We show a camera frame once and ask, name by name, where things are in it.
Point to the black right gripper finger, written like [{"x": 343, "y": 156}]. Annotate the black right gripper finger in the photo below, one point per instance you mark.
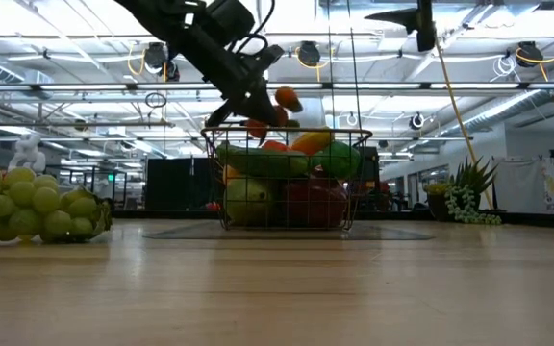
[
  {"x": 402, "y": 15},
  {"x": 402, "y": 26}
]

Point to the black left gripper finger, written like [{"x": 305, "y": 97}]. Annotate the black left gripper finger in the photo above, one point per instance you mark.
[{"x": 260, "y": 108}]

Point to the green cucumber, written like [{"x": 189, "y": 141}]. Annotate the green cucumber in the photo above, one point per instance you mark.
[{"x": 262, "y": 163}]

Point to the yellow banana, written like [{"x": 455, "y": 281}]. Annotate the yellow banana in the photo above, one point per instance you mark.
[{"x": 313, "y": 143}]

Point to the green pear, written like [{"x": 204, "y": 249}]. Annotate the green pear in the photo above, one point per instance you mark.
[{"x": 248, "y": 202}]

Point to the green plastic lime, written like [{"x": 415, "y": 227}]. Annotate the green plastic lime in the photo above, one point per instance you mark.
[{"x": 340, "y": 159}]

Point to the dark red glossy fruit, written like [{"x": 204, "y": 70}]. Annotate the dark red glossy fruit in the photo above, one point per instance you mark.
[{"x": 315, "y": 202}]

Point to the green grape bunch with leaf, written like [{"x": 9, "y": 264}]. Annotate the green grape bunch with leaf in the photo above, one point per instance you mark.
[{"x": 22, "y": 206}]

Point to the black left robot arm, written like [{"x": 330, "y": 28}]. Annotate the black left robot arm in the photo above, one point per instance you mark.
[{"x": 185, "y": 29}]

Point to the black partition panel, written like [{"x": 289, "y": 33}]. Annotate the black partition panel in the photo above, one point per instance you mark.
[{"x": 181, "y": 182}]

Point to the black computer tower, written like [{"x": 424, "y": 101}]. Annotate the black computer tower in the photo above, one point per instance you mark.
[{"x": 370, "y": 163}]

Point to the long ceiling light bar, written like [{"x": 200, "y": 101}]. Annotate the long ceiling light bar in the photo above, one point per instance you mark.
[{"x": 89, "y": 86}]

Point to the spiky green potted plant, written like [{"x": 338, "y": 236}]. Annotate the spiky green potted plant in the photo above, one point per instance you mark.
[{"x": 474, "y": 175}]

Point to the dark plant pot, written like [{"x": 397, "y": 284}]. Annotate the dark plant pot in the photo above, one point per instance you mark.
[{"x": 438, "y": 204}]

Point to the trailing pale green plant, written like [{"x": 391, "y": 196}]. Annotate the trailing pale green plant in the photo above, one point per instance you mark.
[{"x": 464, "y": 206}]

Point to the white hanging cloth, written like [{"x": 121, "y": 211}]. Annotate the white hanging cloth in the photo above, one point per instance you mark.
[{"x": 522, "y": 185}]

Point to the white humanoid robot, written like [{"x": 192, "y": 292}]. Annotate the white humanoid robot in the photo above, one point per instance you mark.
[{"x": 28, "y": 154}]

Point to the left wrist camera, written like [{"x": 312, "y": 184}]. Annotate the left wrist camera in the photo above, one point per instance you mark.
[{"x": 271, "y": 53}]

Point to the black aluminium table frame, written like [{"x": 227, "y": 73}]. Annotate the black aluminium table frame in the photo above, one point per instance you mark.
[{"x": 536, "y": 218}]

